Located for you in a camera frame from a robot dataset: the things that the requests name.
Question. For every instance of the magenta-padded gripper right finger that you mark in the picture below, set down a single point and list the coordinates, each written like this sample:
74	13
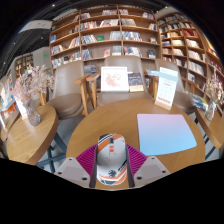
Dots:
138	163

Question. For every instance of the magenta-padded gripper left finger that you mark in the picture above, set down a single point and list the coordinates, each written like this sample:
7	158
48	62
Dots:
85	163

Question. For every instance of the white orange patterned computer mouse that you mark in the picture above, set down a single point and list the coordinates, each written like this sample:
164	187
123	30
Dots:
111	156

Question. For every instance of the blue pink gradient mouse pad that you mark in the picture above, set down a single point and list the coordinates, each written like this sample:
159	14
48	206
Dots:
165	133

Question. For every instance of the round wooden side table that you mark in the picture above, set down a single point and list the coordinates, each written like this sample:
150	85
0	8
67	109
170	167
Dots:
30	140
213	128

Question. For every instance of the glass vase with dried flowers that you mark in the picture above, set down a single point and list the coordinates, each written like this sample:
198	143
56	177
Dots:
210	113
32	115

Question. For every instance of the beige armchair with wooden arms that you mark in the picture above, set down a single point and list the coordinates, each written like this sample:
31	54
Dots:
68	86
183	100
123	62

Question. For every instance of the white red sign on stand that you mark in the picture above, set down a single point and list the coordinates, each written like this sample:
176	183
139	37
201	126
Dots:
166	88

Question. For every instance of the dark covered standing book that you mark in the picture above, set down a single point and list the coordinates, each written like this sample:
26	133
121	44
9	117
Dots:
135	81

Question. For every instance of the small white red sign card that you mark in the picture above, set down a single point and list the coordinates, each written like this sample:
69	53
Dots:
20	110

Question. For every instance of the stack of books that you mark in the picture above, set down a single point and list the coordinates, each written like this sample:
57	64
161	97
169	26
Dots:
199	101

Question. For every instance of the white framed picture card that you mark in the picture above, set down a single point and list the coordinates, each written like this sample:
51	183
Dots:
114	79

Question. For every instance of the colourful book display rack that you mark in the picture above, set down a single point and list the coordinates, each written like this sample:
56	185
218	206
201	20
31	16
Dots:
7	100

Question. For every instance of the narrow distant wooden bookshelf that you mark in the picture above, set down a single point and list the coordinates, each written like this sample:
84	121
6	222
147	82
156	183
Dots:
23	65

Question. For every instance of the wide wooden bookshelf unit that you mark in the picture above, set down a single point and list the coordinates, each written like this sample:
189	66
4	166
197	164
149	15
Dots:
103	33

